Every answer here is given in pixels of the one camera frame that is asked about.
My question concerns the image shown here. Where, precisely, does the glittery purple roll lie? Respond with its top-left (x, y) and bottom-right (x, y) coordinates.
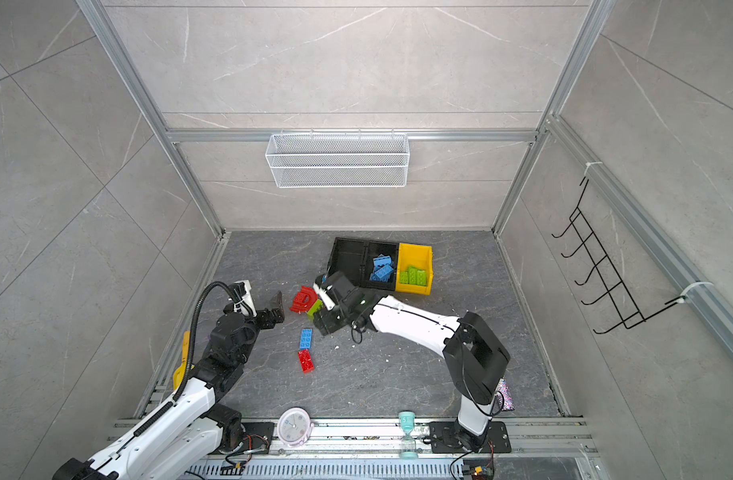
top-left (497, 379), bottom-right (514, 411)

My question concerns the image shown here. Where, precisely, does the left black storage bin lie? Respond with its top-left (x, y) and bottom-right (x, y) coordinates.
top-left (328, 237), bottom-right (367, 287)

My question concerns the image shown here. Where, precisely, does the yellow toy shovel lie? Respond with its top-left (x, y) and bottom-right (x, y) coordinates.
top-left (172, 330), bottom-right (190, 391)

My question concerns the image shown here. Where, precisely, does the blue lego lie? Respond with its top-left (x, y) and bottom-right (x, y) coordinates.
top-left (369, 266), bottom-right (394, 282)
top-left (300, 329), bottom-right (314, 350)
top-left (372, 255), bottom-right (392, 269)

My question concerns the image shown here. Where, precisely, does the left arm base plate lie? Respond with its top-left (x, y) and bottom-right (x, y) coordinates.
top-left (218, 420), bottom-right (276, 455)

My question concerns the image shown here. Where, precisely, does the yellow storage bin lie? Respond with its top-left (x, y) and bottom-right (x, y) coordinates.
top-left (395, 243), bottom-right (433, 295)

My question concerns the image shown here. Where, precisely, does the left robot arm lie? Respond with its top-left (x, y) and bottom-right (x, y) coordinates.
top-left (52, 292), bottom-right (284, 479)

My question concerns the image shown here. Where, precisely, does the black storage bin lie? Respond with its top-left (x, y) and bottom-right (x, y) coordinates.
top-left (362, 240), bottom-right (398, 291)
top-left (328, 237), bottom-right (367, 287)

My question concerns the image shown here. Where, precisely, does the red arch lego piece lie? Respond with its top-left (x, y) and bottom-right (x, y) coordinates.
top-left (290, 286), bottom-right (318, 313)

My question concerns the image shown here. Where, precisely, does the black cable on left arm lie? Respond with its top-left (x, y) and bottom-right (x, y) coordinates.
top-left (172, 280), bottom-right (248, 402)

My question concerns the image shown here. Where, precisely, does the black wire hook rack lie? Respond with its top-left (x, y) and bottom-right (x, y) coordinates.
top-left (551, 177), bottom-right (713, 335)

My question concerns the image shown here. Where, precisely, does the white round timer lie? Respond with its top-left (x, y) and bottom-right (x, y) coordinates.
top-left (276, 407), bottom-right (314, 447)

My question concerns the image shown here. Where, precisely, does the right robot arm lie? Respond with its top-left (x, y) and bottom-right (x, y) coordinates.
top-left (314, 272), bottom-right (511, 450)

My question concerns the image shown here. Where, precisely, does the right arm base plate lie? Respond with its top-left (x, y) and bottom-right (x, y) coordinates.
top-left (425, 421), bottom-right (512, 454)

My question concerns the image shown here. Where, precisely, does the red lego brick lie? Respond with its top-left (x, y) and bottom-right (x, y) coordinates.
top-left (298, 349), bottom-right (314, 374)

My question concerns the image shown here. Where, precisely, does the right black storage bin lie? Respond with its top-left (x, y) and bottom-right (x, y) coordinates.
top-left (362, 240), bottom-right (398, 291)

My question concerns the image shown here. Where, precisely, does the white wire mesh basket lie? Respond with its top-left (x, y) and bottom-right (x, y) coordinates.
top-left (266, 133), bottom-right (410, 188)

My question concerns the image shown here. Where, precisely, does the teal hourglass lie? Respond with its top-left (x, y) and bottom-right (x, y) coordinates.
top-left (398, 410), bottom-right (418, 459)

